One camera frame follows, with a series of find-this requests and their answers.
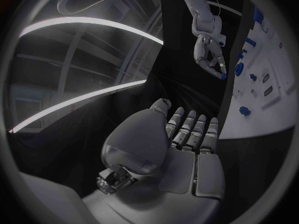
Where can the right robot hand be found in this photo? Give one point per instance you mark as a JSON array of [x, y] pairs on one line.
[[202, 48]]

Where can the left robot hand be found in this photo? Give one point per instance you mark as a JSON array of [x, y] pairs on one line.
[[149, 138]]

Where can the small blue plug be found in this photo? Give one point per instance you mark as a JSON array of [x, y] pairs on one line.
[[224, 76]]

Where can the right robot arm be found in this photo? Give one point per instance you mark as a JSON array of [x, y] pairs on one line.
[[199, 5]]

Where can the white task board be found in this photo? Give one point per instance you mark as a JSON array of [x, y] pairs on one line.
[[264, 104]]

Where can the small blue peg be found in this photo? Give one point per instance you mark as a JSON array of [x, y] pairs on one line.
[[244, 51]]

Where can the blue gear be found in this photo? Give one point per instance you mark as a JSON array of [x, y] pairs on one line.
[[239, 69]]

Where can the blue cylinder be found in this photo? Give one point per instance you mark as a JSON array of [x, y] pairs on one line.
[[250, 41]]

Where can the tall blue block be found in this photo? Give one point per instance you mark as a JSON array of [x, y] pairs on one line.
[[258, 15]]

